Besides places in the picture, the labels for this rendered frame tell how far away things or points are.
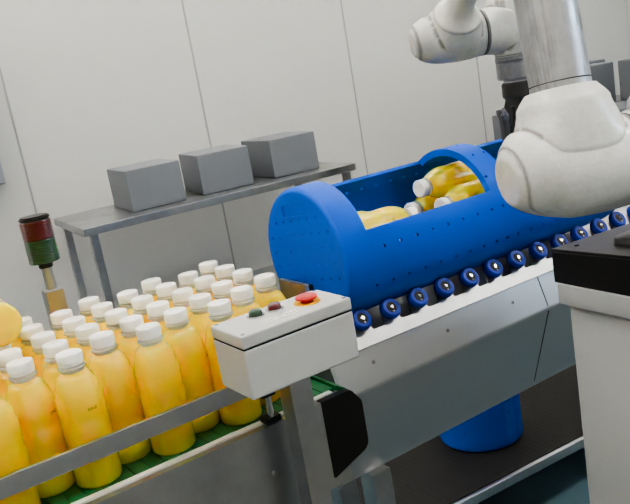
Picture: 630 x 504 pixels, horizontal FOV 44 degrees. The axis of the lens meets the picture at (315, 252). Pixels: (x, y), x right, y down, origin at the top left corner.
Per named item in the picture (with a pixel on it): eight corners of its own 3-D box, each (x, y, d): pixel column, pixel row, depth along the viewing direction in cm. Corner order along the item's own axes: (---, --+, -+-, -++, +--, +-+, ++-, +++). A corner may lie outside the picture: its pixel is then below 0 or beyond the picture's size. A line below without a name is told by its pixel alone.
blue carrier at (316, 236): (640, 216, 193) (616, 102, 190) (361, 327, 147) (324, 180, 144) (549, 225, 217) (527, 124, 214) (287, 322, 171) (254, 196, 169)
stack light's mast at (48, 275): (70, 286, 165) (52, 213, 162) (41, 295, 162) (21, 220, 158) (62, 282, 170) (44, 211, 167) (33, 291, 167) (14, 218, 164)
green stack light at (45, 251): (64, 259, 164) (58, 236, 163) (33, 267, 161) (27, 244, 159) (55, 256, 169) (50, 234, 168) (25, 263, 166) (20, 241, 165)
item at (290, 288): (325, 341, 157) (314, 281, 154) (315, 345, 155) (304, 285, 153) (298, 332, 165) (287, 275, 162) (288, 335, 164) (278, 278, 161)
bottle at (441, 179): (467, 162, 189) (409, 179, 179) (485, 149, 183) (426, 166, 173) (480, 188, 188) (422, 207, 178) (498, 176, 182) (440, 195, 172)
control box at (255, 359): (360, 356, 125) (350, 295, 123) (253, 401, 115) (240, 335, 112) (325, 344, 133) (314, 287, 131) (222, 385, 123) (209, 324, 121)
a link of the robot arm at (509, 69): (513, 54, 185) (515, 79, 187) (486, 59, 181) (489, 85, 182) (543, 49, 178) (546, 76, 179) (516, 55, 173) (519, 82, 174)
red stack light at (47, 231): (58, 235, 163) (53, 217, 162) (27, 243, 159) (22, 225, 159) (50, 233, 168) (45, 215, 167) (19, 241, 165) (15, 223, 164)
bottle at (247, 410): (257, 402, 138) (237, 303, 134) (265, 417, 132) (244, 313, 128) (218, 413, 137) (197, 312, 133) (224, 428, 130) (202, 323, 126)
